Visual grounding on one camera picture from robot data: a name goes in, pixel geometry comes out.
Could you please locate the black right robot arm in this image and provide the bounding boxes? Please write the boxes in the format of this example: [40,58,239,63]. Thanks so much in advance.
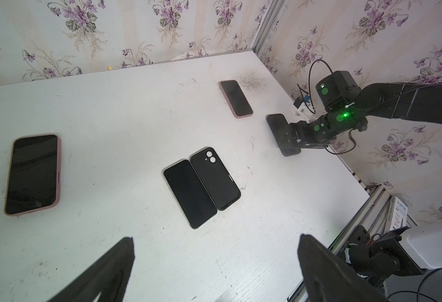
[279,71,442,149]

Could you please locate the pink-edged phone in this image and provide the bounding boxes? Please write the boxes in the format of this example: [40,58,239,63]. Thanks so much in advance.
[4,133,61,216]

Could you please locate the black phone case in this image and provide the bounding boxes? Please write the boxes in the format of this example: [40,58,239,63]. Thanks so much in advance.
[190,147,241,211]

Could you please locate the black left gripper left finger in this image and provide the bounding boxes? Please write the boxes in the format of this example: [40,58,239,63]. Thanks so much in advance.
[50,237,135,301]

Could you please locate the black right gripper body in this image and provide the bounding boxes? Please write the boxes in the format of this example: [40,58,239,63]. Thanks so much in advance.
[288,117,336,149]

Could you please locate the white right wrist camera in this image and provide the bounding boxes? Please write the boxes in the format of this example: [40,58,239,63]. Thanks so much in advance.
[293,95,314,120]

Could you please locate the blue white cardboard box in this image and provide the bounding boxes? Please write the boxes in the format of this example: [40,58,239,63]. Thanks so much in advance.
[386,196,408,232]

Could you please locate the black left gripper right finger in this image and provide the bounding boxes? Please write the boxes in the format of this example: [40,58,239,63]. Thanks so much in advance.
[297,234,388,302]

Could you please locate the dark phone at right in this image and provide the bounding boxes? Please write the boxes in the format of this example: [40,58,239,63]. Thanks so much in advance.
[220,80,254,118]

